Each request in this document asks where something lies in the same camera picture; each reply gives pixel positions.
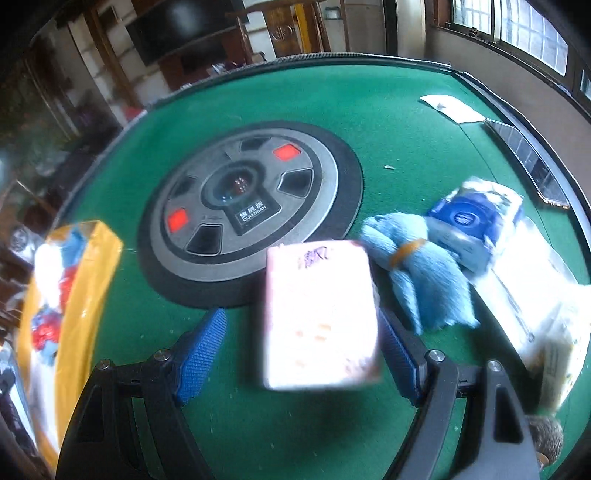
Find pink tissue pack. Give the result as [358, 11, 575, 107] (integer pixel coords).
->
[263, 240, 381, 391]

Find brown scouring ball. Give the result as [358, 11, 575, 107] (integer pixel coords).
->
[526, 415, 564, 470]

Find yellow storage tray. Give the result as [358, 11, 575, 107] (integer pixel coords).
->
[16, 220, 123, 471]

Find round mahjong table centre console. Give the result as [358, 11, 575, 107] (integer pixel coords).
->
[137, 121, 363, 309]

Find wall television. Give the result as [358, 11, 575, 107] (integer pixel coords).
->
[126, 0, 235, 65]

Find blue white wet wipes pack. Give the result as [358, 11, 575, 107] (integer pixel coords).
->
[426, 177, 590, 413]

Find wooden chair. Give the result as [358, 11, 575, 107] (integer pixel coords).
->
[225, 0, 332, 64]

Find white paper card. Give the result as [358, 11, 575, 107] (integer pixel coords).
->
[420, 95, 486, 124]

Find light blue towel cloth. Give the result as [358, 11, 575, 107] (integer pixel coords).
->
[360, 212, 480, 335]

